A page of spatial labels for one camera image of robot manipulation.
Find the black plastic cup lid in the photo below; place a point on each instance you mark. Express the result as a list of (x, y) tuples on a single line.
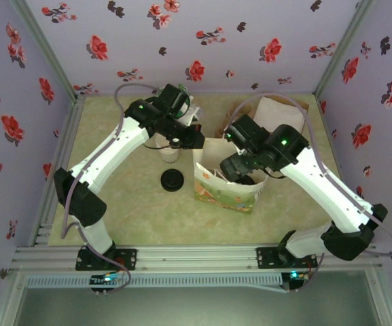
[(249, 180)]

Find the circuit board with led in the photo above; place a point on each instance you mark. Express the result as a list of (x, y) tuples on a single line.
[(294, 275), (107, 279)]

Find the aluminium side rail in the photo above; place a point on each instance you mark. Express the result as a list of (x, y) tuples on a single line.
[(59, 163)]

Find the right circuit board with LED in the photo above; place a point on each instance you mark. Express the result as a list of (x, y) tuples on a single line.
[(294, 275)]

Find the black mount plate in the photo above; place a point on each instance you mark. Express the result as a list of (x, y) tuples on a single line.
[(127, 259), (265, 258)]

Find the left circuit board with LED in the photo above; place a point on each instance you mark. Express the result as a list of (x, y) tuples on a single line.
[(107, 279)]

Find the white paper napkins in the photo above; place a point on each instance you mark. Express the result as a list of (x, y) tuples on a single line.
[(277, 113)]

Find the white paper cup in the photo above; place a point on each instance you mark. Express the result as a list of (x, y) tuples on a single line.
[(169, 154)]

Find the right black mount plate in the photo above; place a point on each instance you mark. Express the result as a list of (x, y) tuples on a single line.
[(265, 258)]

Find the aluminium frame post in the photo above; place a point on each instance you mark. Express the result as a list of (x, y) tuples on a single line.
[(346, 40), (45, 40)]

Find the left black mount plate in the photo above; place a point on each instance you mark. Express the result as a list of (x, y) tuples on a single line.
[(127, 259)]

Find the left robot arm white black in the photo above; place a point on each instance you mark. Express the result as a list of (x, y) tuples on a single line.
[(114, 153)]

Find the white paper gift bag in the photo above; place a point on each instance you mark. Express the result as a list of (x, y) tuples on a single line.
[(216, 197)]

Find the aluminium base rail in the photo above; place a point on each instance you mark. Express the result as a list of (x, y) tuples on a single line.
[(199, 258)]

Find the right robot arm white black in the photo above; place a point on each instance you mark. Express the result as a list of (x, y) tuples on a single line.
[(324, 190)]

